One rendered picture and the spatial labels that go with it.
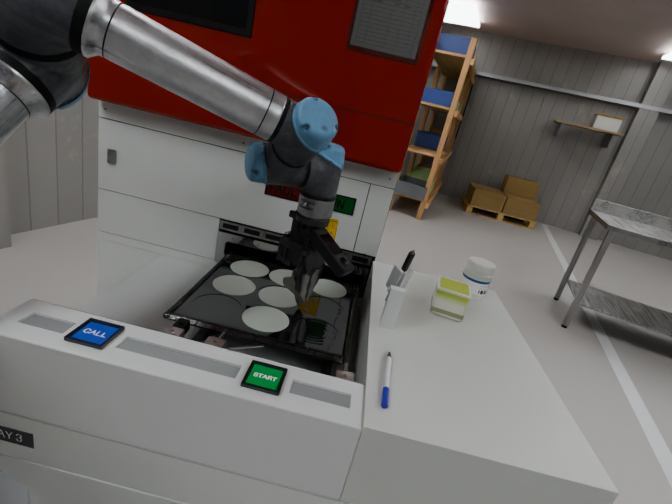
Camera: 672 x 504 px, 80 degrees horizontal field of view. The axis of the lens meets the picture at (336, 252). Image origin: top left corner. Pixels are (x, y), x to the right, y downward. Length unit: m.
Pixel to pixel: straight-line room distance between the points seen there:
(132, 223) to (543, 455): 1.13
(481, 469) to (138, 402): 0.48
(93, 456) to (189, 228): 0.66
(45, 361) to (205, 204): 0.63
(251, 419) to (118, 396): 0.19
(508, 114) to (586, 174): 1.79
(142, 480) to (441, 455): 0.46
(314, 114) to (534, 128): 8.05
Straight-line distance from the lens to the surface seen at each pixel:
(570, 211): 8.81
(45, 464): 0.85
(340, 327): 0.89
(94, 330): 0.70
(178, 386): 0.62
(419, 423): 0.63
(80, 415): 0.74
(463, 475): 0.65
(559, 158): 8.67
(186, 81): 0.63
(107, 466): 0.78
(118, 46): 0.65
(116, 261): 1.38
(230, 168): 1.14
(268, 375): 0.62
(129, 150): 1.26
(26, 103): 0.75
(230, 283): 0.99
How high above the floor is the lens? 1.36
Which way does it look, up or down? 21 degrees down
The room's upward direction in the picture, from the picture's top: 14 degrees clockwise
